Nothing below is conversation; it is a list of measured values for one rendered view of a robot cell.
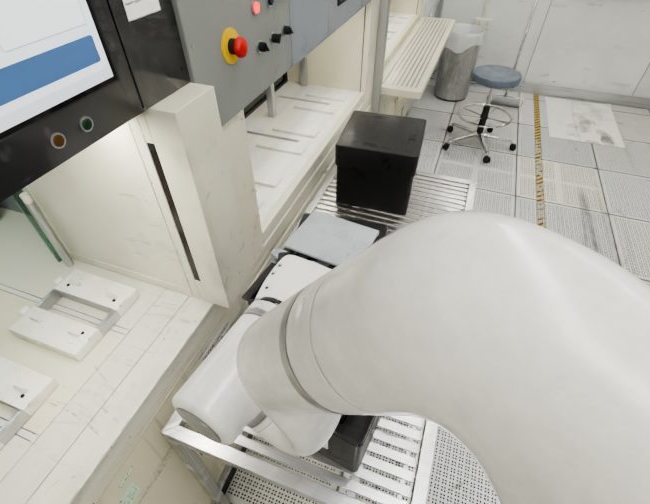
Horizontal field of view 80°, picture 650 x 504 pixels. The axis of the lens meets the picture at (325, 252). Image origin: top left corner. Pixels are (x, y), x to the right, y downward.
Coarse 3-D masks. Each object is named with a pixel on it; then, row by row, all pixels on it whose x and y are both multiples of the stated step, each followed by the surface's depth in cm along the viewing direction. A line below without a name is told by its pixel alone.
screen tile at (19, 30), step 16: (16, 0) 43; (32, 0) 45; (48, 0) 46; (64, 0) 48; (0, 16) 42; (16, 16) 44; (32, 16) 45; (48, 16) 47; (64, 16) 49; (80, 16) 51; (0, 32) 43; (16, 32) 44; (32, 32) 46; (48, 32) 47; (16, 48) 45
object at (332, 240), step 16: (304, 224) 64; (320, 224) 64; (336, 224) 64; (352, 224) 64; (288, 240) 61; (304, 240) 61; (320, 240) 61; (336, 240) 61; (352, 240) 61; (368, 240) 61; (272, 256) 70; (320, 256) 59; (336, 256) 58; (256, 288) 67
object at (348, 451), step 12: (348, 420) 91; (360, 420) 91; (372, 420) 75; (336, 432) 74; (348, 432) 89; (360, 432) 89; (372, 432) 85; (336, 444) 78; (348, 444) 74; (360, 444) 73; (336, 456) 82; (348, 456) 79; (360, 456) 78; (348, 468) 84
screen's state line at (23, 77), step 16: (64, 48) 50; (80, 48) 52; (16, 64) 45; (32, 64) 47; (48, 64) 48; (64, 64) 50; (80, 64) 52; (0, 80) 44; (16, 80) 45; (32, 80) 47; (48, 80) 49; (0, 96) 44; (16, 96) 46
